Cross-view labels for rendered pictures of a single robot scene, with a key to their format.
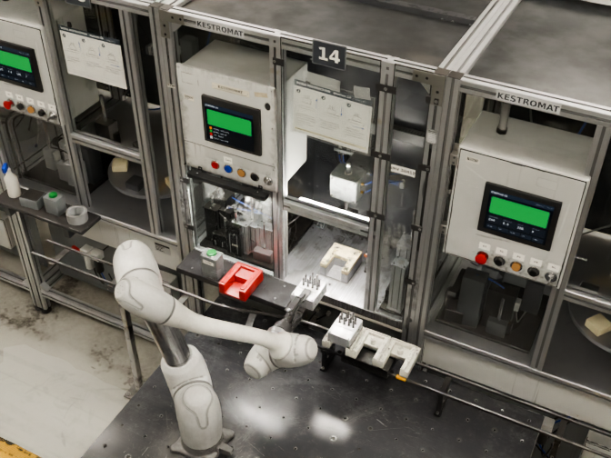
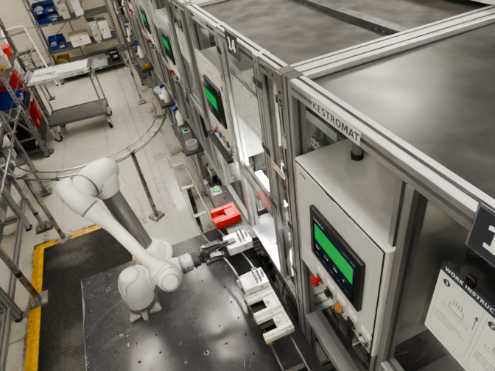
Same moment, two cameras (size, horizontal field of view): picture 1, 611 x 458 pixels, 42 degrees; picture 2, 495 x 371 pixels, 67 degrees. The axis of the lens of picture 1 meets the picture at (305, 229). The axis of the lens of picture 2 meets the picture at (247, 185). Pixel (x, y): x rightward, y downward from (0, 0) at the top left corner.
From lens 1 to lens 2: 1.97 m
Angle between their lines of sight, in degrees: 37
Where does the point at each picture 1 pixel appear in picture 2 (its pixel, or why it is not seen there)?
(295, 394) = (215, 307)
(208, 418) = (127, 292)
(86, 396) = not seen: hidden behind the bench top
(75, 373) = (192, 232)
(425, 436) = not seen: outside the picture
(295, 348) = (158, 276)
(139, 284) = (65, 185)
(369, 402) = (251, 343)
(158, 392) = not seen: hidden behind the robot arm
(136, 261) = (86, 170)
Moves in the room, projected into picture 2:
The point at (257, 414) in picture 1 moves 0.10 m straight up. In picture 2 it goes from (183, 306) to (179, 296)
